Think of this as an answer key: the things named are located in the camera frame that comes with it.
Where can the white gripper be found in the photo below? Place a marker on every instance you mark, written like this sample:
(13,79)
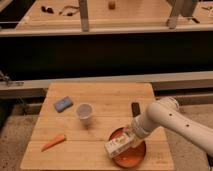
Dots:
(135,141)

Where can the white labelled bottle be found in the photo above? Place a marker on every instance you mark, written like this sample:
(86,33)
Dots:
(118,144)

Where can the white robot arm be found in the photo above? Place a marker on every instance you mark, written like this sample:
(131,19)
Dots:
(165,113)

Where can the orange ceramic bowl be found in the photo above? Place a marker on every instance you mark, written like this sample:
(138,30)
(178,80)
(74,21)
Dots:
(131,157)

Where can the black rectangular block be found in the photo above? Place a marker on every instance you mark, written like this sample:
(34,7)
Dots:
(135,109)

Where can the clear plastic cup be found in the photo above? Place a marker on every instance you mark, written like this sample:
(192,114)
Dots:
(84,113)

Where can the wooden board platform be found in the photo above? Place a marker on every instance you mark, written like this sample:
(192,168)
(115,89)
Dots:
(83,149)

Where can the orange carrot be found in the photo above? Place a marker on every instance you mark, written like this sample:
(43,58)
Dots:
(58,139)

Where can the blue sponge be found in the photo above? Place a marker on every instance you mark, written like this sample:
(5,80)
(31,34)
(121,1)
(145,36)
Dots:
(63,104)

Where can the small orange background object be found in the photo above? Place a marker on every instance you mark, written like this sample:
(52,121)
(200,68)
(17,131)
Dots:
(111,4)

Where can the grey metal post right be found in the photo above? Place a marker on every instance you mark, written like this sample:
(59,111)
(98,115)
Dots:
(177,6)

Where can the grey metal post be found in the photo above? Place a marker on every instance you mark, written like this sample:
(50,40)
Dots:
(84,15)
(177,6)

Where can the grey metal post left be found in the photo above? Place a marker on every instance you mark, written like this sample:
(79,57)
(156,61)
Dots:
(84,15)

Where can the metal clamp at left rail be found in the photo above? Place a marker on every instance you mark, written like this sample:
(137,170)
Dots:
(7,80)

